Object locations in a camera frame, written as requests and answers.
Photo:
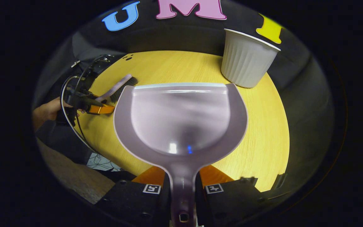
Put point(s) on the lilac plastic dustpan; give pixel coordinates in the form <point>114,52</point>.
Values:
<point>181,119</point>

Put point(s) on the black backdrop cloth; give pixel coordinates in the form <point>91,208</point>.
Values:
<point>175,34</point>

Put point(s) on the small lilac broom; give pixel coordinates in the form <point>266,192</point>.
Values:
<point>118,85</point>

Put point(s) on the white ribbed garbage bin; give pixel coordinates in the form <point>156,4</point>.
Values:
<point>247,60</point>

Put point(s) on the black desk edge bracket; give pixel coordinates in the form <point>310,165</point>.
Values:
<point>280,181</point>

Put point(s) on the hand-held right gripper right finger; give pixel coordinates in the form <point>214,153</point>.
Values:
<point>232,201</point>

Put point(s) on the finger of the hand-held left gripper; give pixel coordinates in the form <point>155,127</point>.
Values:
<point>102,109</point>

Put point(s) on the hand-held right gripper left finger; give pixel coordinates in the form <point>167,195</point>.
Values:
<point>131,201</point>

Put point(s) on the small blue trash piece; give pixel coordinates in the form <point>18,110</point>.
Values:
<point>189,149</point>

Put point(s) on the white patterned floor mat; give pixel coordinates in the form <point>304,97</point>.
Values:
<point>101,162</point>

